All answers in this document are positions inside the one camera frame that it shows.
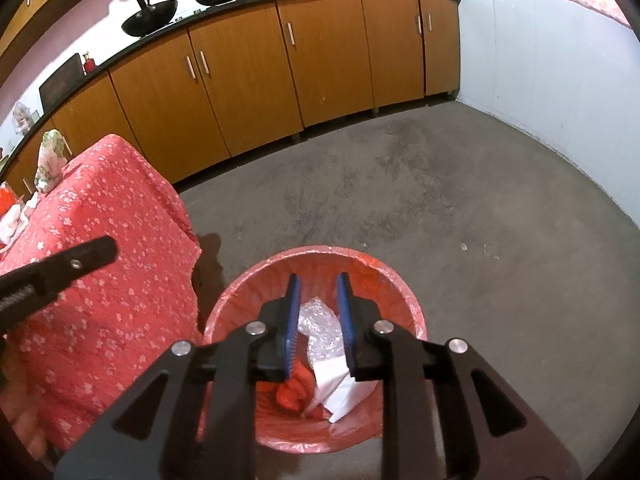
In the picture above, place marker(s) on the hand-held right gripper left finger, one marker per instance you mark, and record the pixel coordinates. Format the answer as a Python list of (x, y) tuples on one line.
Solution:
[(294, 330)]

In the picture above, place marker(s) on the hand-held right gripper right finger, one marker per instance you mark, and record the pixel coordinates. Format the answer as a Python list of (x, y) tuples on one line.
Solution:
[(346, 330)]

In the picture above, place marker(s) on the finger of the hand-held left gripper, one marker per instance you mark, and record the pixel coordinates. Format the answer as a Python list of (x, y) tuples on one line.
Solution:
[(75, 262)]

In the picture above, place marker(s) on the clear bubble wrap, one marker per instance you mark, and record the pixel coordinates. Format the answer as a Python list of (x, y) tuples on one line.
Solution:
[(320, 320)]

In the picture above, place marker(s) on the white paper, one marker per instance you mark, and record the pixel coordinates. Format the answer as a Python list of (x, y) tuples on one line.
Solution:
[(335, 385)]

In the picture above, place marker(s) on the red plastic waste basket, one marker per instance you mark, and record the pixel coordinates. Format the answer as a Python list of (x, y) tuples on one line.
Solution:
[(410, 310)]

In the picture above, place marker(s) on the orange bin liner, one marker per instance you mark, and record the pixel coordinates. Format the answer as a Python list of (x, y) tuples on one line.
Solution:
[(240, 290)]

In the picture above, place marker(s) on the green and white plastic bag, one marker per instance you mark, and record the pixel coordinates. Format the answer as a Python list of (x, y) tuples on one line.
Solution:
[(50, 160)]

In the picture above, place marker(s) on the red floral tablecloth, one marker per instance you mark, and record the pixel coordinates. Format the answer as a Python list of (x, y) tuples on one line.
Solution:
[(125, 285)]

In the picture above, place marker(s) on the jar in clear bag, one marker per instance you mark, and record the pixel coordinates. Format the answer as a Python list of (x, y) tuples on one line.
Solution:
[(24, 117)]

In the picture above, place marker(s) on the dark cutting board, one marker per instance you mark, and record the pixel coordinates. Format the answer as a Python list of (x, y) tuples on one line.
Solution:
[(60, 82)]

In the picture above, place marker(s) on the red bottle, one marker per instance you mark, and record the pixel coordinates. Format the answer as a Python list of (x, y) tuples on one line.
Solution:
[(89, 65)]

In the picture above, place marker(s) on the wooden base cabinets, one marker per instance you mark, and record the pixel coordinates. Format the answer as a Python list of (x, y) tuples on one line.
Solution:
[(325, 60)]

